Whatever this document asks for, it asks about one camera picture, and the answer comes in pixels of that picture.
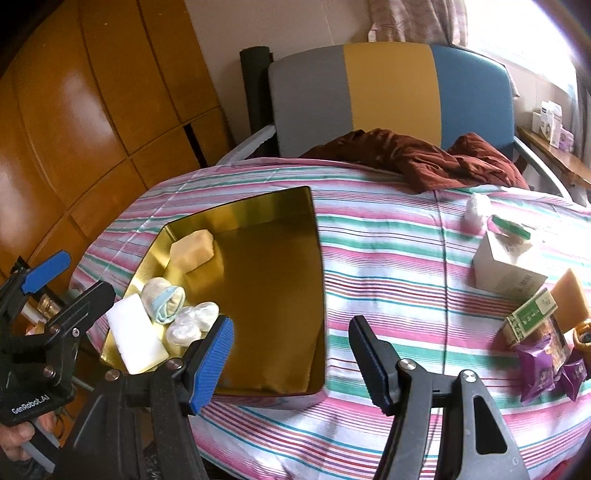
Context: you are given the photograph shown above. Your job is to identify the white foam block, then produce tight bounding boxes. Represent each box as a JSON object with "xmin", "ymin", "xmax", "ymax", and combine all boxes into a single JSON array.
[{"xmin": 106, "ymin": 294, "xmax": 170, "ymax": 374}]

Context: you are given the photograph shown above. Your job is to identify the orange sponge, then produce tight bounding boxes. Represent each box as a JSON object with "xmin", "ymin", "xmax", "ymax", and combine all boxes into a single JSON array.
[{"xmin": 551, "ymin": 268, "xmax": 591, "ymax": 330}]

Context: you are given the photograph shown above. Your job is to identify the dark red crumpled cloth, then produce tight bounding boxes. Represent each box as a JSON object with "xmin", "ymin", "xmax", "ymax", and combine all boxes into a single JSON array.
[{"xmin": 300, "ymin": 129, "xmax": 529, "ymax": 192}]

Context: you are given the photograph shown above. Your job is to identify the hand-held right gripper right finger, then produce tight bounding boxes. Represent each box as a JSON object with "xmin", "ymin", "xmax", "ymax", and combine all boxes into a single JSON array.
[{"xmin": 348, "ymin": 316, "xmax": 532, "ymax": 480}]

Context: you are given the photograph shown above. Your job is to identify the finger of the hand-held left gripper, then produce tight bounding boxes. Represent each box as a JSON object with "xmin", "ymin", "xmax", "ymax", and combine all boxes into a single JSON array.
[
  {"xmin": 0, "ymin": 251, "xmax": 71, "ymax": 335},
  {"xmin": 28, "ymin": 281, "xmax": 116, "ymax": 370}
]

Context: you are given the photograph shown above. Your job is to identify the gold metal tin tray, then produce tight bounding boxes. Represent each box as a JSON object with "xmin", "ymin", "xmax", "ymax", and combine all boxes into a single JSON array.
[{"xmin": 99, "ymin": 186, "xmax": 327, "ymax": 398}]

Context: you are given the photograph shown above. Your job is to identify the green edged cereal bar packet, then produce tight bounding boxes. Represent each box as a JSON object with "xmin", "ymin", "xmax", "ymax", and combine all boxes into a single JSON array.
[
  {"xmin": 526, "ymin": 316, "xmax": 573, "ymax": 370},
  {"xmin": 489, "ymin": 215, "xmax": 534, "ymax": 241}
]

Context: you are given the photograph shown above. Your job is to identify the striped table cloth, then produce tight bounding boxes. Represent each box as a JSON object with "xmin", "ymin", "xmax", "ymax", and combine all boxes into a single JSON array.
[{"xmin": 69, "ymin": 157, "xmax": 591, "ymax": 480}]

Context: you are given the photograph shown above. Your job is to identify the small purple snack packet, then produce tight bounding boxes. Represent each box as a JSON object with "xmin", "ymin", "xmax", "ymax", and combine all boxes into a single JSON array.
[{"xmin": 556, "ymin": 357, "xmax": 588, "ymax": 401}]

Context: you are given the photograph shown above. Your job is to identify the checked curtain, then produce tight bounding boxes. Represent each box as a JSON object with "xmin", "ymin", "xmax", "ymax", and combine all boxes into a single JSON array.
[{"xmin": 368, "ymin": 0, "xmax": 467, "ymax": 47}]

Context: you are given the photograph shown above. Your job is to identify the white printed carton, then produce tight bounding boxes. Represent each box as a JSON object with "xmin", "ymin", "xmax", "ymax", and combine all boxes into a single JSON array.
[{"xmin": 531, "ymin": 100, "xmax": 563, "ymax": 144}]

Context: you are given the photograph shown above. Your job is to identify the white cardboard box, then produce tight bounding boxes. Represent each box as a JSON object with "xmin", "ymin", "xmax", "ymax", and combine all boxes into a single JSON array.
[{"xmin": 472, "ymin": 228, "xmax": 549, "ymax": 301}]

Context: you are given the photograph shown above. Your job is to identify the grey yellow blue chair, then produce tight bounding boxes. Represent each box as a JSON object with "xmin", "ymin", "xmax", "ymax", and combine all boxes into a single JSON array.
[{"xmin": 217, "ymin": 42, "xmax": 578, "ymax": 204}]

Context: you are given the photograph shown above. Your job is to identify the small green patterned box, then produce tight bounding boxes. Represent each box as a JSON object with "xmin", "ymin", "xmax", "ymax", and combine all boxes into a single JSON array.
[{"xmin": 503, "ymin": 288, "xmax": 558, "ymax": 348}]

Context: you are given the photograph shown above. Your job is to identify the person's left hand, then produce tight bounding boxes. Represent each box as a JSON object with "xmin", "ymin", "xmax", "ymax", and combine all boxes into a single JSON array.
[{"xmin": 0, "ymin": 411, "xmax": 58, "ymax": 462}]

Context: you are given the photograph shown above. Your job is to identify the rolled white blue socks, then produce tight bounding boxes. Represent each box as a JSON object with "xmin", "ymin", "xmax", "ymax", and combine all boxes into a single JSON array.
[{"xmin": 141, "ymin": 276, "xmax": 186, "ymax": 325}]

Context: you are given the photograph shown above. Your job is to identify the gold capped bottle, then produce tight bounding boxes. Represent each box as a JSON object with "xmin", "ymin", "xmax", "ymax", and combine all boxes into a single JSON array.
[{"xmin": 38, "ymin": 295, "xmax": 65, "ymax": 319}]

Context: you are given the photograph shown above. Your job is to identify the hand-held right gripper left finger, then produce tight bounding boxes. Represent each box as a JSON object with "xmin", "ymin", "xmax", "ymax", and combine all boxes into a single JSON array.
[{"xmin": 58, "ymin": 315, "xmax": 235, "ymax": 480}]

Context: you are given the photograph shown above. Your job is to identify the bright window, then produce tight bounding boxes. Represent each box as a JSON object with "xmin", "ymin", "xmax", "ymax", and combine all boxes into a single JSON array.
[{"xmin": 464, "ymin": 0, "xmax": 585, "ymax": 88}]

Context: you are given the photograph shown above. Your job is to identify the large purple snack packet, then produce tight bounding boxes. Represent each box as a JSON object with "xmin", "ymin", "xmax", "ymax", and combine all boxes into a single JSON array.
[{"xmin": 516, "ymin": 336, "xmax": 557, "ymax": 403}]

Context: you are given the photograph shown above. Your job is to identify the pink plastic bag roll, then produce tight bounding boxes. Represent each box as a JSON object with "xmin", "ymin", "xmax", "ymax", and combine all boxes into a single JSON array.
[{"xmin": 463, "ymin": 193, "xmax": 492, "ymax": 236}]

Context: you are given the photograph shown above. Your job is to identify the wooden side shelf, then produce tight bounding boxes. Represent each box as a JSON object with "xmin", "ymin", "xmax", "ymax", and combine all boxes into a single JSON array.
[{"xmin": 516, "ymin": 124, "xmax": 591, "ymax": 190}]

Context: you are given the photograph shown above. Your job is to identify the wooden wardrobe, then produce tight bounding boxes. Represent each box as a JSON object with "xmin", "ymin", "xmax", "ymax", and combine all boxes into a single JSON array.
[{"xmin": 0, "ymin": 0, "xmax": 232, "ymax": 287}]

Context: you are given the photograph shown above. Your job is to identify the yellow sponge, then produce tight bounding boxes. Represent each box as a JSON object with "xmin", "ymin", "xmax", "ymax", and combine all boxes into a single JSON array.
[{"xmin": 170, "ymin": 229, "xmax": 215, "ymax": 278}]

